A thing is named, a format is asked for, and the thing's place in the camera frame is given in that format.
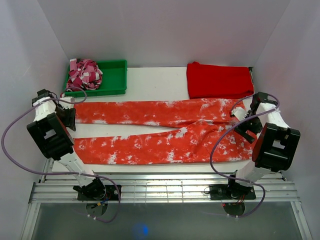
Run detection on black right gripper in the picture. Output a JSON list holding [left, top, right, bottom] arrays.
[[234, 111, 263, 144]]

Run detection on red white tie-dye trousers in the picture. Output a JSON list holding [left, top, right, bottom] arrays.
[[74, 98, 254, 165]]

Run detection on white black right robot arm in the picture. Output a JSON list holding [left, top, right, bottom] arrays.
[[225, 92, 301, 199]]

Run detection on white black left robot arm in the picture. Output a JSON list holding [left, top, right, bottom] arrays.
[[26, 89, 106, 200]]

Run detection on folded red trousers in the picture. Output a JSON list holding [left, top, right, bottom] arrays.
[[186, 62, 254, 99]]

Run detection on pink camouflage garment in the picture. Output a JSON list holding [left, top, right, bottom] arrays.
[[66, 58, 103, 92]]

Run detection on green plastic bin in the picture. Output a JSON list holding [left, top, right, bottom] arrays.
[[64, 59, 127, 98]]

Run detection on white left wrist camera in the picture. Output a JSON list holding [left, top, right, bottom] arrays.
[[59, 93, 75, 109]]

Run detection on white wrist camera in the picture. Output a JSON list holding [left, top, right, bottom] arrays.
[[230, 106, 248, 121], [59, 93, 75, 109]]

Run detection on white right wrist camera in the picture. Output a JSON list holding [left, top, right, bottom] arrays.
[[230, 106, 248, 121]]

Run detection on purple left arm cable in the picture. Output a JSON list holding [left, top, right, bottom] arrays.
[[1, 86, 122, 224]]

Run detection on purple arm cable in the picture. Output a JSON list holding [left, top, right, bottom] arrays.
[[203, 93, 281, 218], [1, 86, 122, 224]]

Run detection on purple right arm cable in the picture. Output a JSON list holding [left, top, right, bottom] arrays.
[[203, 93, 281, 218]]

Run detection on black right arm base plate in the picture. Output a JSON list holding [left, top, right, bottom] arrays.
[[209, 184, 256, 200]]

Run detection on aluminium table frame rail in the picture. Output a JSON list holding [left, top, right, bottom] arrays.
[[21, 161, 312, 240]]

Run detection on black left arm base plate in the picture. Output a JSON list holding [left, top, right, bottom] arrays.
[[72, 184, 122, 201]]

